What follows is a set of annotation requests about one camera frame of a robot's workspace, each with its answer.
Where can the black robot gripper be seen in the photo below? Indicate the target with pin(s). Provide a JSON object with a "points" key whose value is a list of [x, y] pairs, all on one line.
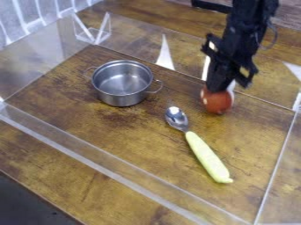
{"points": [[230, 53]]}

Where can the small silver metal pot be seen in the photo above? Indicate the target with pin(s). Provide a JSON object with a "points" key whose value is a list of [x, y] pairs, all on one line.
{"points": [[123, 82]]}

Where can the clear acrylic enclosure wall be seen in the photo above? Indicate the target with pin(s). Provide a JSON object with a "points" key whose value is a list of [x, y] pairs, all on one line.
{"points": [[173, 197]]}

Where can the red brown toy mushroom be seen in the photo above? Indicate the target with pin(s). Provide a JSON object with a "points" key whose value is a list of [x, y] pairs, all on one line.
{"points": [[218, 102]]}

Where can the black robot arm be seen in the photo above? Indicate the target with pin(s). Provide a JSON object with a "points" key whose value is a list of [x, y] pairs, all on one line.
{"points": [[254, 11]]}

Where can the spoon with yellow handle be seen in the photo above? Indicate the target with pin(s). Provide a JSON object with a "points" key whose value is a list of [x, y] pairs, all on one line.
{"points": [[213, 165]]}

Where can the black bar at table edge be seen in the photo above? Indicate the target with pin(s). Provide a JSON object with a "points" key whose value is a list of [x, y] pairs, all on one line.
{"points": [[210, 6]]}

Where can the clear acrylic corner bracket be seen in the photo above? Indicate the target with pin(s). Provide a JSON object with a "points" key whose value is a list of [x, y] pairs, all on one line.
{"points": [[92, 35]]}

